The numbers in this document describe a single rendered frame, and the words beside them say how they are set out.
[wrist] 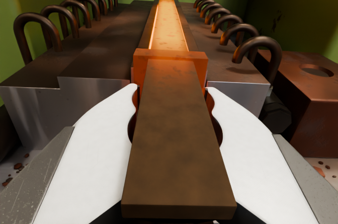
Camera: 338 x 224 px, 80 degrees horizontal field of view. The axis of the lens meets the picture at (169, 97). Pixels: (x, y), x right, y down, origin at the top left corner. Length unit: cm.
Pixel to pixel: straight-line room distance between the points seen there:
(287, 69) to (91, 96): 19
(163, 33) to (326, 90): 15
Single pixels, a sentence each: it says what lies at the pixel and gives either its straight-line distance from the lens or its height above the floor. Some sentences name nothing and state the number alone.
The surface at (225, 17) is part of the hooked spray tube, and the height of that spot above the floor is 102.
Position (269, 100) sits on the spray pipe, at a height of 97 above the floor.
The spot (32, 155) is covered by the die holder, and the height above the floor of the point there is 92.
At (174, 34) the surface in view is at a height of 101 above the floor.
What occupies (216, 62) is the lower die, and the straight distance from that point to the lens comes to 19.
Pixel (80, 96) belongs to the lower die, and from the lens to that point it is 17.
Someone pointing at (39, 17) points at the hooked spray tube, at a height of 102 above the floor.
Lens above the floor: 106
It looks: 32 degrees down
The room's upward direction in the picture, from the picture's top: 4 degrees clockwise
